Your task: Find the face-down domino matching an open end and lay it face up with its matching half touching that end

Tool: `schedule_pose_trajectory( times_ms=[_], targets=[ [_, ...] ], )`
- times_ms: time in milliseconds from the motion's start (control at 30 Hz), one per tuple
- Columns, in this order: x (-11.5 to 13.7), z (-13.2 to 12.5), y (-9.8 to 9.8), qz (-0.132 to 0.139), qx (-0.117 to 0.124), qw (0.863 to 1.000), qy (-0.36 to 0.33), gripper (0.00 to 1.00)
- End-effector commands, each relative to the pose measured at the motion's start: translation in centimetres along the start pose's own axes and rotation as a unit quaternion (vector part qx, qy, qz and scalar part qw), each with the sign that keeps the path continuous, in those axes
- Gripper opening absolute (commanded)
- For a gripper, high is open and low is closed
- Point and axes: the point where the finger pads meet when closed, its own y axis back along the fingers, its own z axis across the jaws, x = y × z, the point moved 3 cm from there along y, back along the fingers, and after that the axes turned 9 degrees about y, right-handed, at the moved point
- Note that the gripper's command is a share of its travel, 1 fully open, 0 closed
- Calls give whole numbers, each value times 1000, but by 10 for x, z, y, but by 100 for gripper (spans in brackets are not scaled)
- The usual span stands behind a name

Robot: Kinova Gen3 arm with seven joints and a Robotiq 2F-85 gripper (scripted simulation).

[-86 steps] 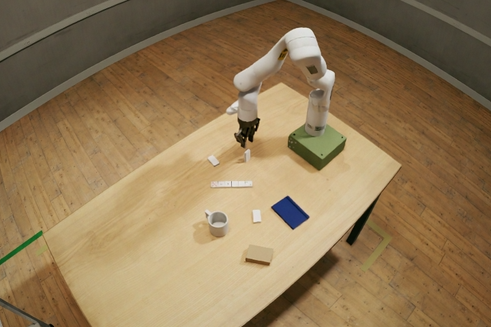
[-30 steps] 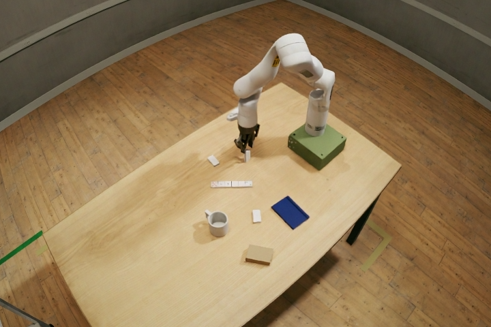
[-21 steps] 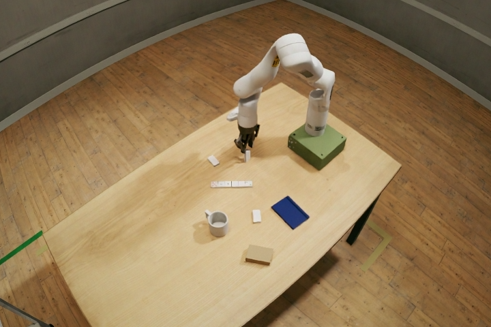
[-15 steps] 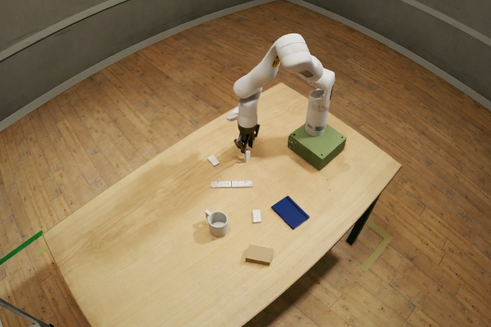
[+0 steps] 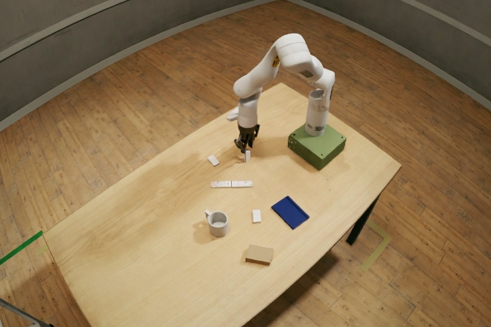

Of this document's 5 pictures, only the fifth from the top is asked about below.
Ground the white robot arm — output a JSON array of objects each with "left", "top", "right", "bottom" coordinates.
[{"left": 226, "top": 33, "right": 335, "bottom": 136}]

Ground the beige mug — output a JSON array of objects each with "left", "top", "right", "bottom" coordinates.
[{"left": 205, "top": 210, "right": 228, "bottom": 237}]

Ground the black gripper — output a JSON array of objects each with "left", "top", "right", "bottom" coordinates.
[{"left": 234, "top": 124, "right": 260, "bottom": 154}]

